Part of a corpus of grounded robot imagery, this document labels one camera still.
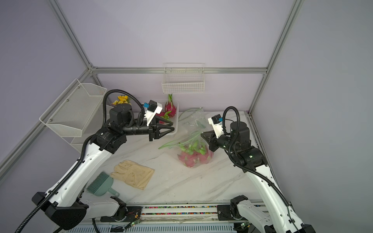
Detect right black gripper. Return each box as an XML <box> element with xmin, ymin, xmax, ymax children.
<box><xmin>202</xmin><ymin>130</ymin><xmax>240</xmax><ymax>153</ymax></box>

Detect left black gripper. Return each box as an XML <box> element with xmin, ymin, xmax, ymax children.
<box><xmin>123</xmin><ymin>117</ymin><xmax>175</xmax><ymax>142</ymax></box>

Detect clear zip-top bag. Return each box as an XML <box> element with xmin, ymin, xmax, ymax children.
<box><xmin>178</xmin><ymin>107</ymin><xmax>208</xmax><ymax>131</ymax></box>
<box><xmin>158</xmin><ymin>131</ymin><xmax>214</xmax><ymax>168</ymax></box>

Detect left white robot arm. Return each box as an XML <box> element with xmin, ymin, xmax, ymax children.
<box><xmin>16</xmin><ymin>89</ymin><xmax>174</xmax><ymax>233</ymax></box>

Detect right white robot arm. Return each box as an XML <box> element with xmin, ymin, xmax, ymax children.
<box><xmin>201</xmin><ymin>106</ymin><xmax>315</xmax><ymax>233</ymax></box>

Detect white plastic basket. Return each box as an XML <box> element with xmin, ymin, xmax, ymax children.
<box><xmin>145</xmin><ymin>99</ymin><xmax>180</xmax><ymax>137</ymax></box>

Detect yellow flowers in vase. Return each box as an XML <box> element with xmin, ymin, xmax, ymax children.
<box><xmin>112</xmin><ymin>96</ymin><xmax>131</xmax><ymax>106</ymax></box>

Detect beige work glove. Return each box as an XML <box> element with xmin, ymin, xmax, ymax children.
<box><xmin>110</xmin><ymin>160</ymin><xmax>155</xmax><ymax>190</ymax></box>

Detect green hand brush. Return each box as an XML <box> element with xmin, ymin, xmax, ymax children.
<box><xmin>86</xmin><ymin>171</ymin><xmax>119</xmax><ymax>197</ymax></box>

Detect white mesh two-tier shelf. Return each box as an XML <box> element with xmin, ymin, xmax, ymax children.
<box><xmin>39</xmin><ymin>79</ymin><xmax>107</xmax><ymax>152</ymax></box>

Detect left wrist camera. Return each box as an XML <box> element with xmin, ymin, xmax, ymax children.
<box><xmin>143</xmin><ymin>100</ymin><xmax>163</xmax><ymax>126</ymax></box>

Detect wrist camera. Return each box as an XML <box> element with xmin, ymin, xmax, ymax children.
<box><xmin>143</xmin><ymin>100</ymin><xmax>163</xmax><ymax>126</ymax></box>
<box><xmin>208</xmin><ymin>114</ymin><xmax>224</xmax><ymax>139</ymax></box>

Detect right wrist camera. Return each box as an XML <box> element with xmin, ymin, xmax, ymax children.
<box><xmin>208</xmin><ymin>114</ymin><xmax>224</xmax><ymax>139</ymax></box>

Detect white wire wall basket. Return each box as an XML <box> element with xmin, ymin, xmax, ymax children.
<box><xmin>162</xmin><ymin>63</ymin><xmax>205</xmax><ymax>94</ymax></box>

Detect aluminium frame struts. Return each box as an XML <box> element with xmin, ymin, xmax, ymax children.
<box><xmin>1</xmin><ymin>1</ymin><xmax>304</xmax><ymax>184</ymax></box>

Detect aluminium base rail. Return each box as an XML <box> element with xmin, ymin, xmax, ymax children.
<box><xmin>56</xmin><ymin>203</ymin><xmax>299</xmax><ymax>233</ymax></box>

